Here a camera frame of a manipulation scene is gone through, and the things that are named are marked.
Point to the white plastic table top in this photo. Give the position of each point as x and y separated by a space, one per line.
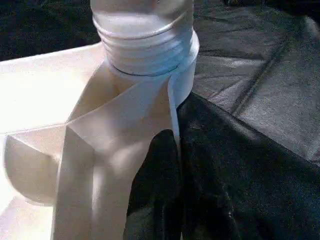
50 100

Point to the white plastic table leg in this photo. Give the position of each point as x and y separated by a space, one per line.
142 32

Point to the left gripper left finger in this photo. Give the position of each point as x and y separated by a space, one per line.
157 187

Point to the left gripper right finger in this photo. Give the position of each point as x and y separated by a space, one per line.
205 200

